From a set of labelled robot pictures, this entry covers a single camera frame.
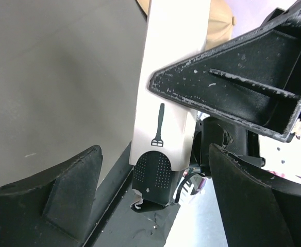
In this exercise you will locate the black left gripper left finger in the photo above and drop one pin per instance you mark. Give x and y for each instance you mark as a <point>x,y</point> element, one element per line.
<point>52,207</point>

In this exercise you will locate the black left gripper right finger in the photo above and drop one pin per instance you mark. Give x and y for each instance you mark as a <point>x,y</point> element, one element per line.
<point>257,207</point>

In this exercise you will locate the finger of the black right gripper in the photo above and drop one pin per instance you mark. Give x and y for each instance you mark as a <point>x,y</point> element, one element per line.
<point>253,81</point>

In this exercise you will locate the white razor box dark end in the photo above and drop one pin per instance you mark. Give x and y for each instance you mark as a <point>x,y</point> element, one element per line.
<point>163,131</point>

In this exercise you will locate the light wooden two-tier shelf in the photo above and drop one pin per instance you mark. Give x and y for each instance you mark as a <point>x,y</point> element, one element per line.
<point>144,5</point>

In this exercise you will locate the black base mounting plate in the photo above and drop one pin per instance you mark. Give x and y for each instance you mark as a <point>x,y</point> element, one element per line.
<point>112,221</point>

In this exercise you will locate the beige baseball cap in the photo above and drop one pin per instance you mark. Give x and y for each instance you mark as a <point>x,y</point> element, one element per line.
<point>220,25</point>

